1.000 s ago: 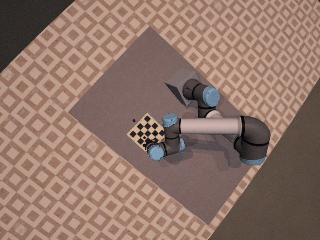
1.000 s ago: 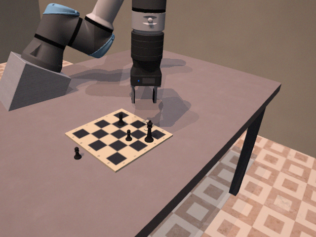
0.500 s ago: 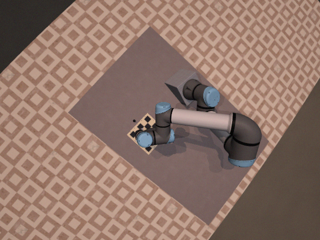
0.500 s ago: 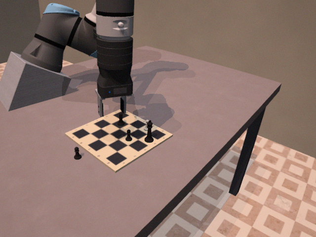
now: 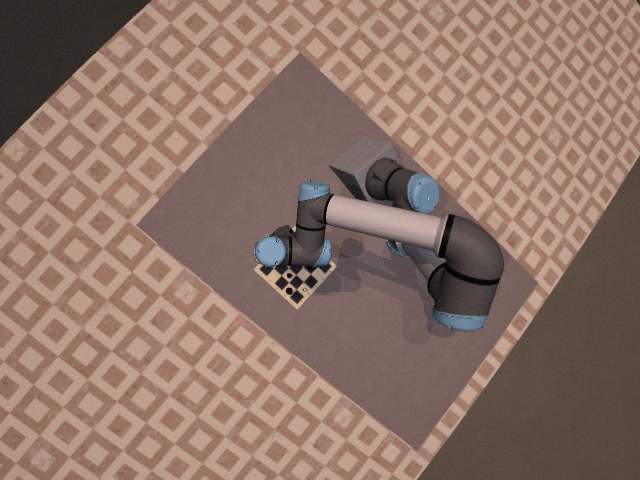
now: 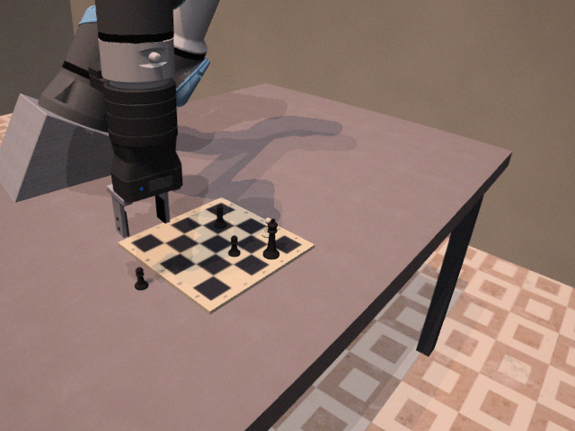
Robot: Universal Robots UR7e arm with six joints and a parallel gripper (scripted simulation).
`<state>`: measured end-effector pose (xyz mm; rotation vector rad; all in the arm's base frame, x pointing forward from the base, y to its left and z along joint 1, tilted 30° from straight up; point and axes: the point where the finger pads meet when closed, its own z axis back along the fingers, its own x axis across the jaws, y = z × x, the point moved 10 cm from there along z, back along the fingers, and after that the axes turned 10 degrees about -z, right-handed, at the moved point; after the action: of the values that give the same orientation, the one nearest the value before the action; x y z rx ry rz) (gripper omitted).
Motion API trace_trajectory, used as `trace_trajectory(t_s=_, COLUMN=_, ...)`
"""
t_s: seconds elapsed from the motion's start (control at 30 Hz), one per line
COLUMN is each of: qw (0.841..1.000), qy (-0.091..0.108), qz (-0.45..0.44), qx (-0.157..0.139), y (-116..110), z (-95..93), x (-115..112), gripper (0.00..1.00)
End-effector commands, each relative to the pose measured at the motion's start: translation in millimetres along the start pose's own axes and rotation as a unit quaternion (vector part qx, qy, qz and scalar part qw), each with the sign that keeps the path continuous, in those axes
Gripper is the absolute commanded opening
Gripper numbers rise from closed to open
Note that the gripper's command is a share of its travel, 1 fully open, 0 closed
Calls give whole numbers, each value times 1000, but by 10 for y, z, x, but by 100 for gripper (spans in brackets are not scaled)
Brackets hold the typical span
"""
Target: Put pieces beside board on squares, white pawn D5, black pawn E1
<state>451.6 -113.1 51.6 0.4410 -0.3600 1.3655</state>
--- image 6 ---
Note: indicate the tan and black chessboard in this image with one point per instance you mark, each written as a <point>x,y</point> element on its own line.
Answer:
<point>191,255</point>

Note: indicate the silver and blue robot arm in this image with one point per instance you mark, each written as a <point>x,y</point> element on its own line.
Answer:
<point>70,94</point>

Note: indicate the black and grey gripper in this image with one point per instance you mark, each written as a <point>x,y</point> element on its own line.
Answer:
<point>140,101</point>

